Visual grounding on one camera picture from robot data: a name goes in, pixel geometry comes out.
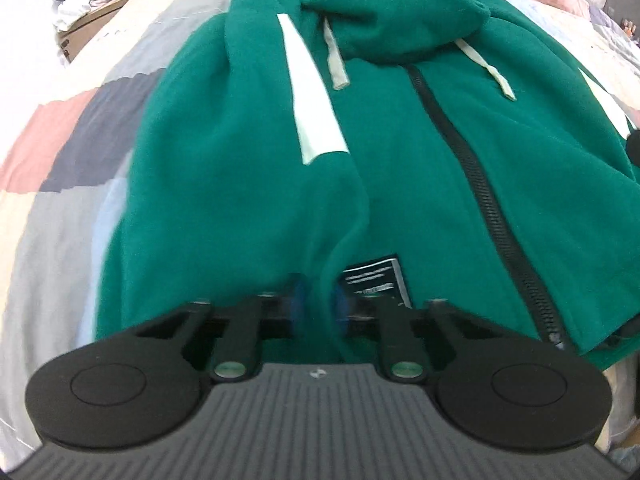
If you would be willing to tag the green zip hoodie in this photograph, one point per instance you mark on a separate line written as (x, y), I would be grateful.
(410, 170)

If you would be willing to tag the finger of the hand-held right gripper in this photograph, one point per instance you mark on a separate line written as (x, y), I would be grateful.
(634, 147)

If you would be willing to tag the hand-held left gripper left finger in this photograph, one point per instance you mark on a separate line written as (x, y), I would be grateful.
(296, 302)

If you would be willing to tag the white clothes pile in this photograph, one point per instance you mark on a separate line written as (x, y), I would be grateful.
(85, 5)

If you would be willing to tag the patchwork bedspread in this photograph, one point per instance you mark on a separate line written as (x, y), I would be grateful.
(60, 170)

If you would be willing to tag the small bottles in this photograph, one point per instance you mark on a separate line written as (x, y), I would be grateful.
(626, 26)

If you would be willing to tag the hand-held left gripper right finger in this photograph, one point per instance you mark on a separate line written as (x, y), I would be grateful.
(342, 306)

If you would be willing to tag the cardboard box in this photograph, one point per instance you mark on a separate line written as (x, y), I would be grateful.
(80, 35)

